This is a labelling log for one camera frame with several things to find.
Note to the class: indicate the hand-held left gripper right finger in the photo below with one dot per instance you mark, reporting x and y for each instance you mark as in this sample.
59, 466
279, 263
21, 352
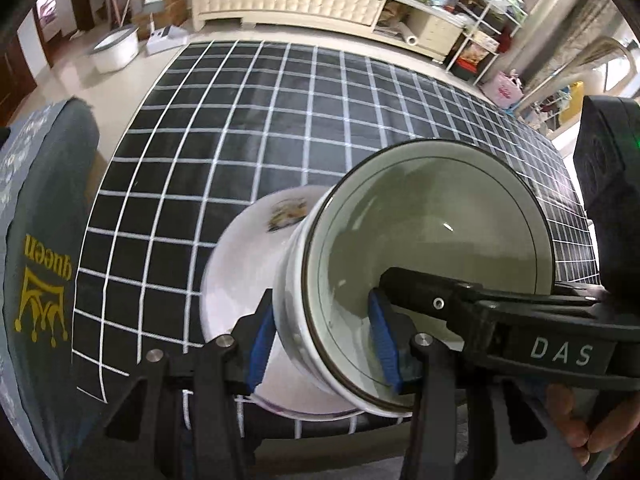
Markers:
387, 345

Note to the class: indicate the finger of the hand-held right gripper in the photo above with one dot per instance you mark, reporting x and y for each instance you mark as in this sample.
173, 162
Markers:
425, 300
580, 295

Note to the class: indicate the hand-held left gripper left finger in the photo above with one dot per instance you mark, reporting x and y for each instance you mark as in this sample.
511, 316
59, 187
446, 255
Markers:
262, 345

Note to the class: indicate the white bowl with floral base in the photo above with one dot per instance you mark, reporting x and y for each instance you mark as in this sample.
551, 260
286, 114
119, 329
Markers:
290, 310

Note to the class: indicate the small white patterned plate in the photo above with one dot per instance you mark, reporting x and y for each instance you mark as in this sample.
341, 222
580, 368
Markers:
240, 270

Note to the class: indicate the person's right hand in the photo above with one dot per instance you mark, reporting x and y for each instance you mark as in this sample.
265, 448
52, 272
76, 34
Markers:
590, 420

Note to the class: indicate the pink bag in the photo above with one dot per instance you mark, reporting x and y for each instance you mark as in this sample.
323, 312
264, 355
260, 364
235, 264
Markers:
502, 90

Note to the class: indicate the standing air conditioner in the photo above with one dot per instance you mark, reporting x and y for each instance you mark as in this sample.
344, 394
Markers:
555, 5

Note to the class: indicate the white shelf rack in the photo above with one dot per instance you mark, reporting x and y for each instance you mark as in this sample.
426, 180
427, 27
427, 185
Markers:
485, 25

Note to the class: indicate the black checked tablecloth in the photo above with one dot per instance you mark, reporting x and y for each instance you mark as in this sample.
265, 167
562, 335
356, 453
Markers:
225, 125

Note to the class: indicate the white paper roll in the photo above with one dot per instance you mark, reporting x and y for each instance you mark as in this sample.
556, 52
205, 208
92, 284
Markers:
411, 34

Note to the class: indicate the grey embroidered chair cover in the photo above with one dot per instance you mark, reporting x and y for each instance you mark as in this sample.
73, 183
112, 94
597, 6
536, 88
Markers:
45, 185

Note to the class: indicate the white dustpan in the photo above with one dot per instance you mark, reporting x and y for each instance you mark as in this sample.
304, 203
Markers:
167, 40

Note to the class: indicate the cream television cabinet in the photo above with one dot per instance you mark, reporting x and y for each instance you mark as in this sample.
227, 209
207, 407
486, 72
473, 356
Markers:
300, 2

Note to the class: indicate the white mop bucket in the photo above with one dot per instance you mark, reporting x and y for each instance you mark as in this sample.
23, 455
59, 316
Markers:
114, 52

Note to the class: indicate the cardboard box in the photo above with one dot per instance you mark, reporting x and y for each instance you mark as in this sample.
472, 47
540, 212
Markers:
172, 10

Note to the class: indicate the dark brown door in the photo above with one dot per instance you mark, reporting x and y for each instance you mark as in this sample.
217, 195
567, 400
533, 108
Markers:
15, 75

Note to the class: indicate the brown door frame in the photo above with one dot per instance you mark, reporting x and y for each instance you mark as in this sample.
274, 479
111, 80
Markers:
80, 0

